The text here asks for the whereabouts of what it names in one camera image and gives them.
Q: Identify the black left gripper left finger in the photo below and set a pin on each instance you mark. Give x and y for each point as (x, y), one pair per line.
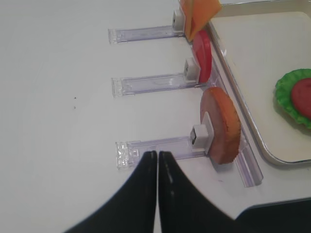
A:
(132, 209)

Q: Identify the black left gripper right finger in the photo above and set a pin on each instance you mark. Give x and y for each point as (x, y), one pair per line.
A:
(183, 209)

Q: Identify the green lettuce leaf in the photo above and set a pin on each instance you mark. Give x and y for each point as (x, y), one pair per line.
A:
(283, 90)

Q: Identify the red tomato slice on burger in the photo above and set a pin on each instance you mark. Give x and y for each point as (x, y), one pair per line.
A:
(301, 97)

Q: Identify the red tomato slice in rack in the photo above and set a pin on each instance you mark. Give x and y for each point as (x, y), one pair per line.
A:
(201, 48)

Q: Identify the leaning orange cheese slice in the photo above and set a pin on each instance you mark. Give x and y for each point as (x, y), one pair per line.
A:
(197, 14)

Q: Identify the clear left holder rack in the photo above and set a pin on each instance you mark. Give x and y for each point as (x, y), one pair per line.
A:
(128, 153)

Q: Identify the white pusher block near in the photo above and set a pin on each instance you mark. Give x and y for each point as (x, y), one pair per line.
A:
(202, 135)

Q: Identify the white pusher block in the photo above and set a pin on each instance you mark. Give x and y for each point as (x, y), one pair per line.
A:
(178, 22)
(202, 135)
(191, 70)

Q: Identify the bun half in left rack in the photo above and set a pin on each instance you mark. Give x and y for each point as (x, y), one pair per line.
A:
(226, 124)

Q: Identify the dark object at corner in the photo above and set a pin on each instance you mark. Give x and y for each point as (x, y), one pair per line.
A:
(278, 217)

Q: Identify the white pusher block middle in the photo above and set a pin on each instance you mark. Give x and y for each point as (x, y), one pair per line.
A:
(191, 70)

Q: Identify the white rectangular tray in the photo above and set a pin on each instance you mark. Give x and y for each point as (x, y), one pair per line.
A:
(258, 43)

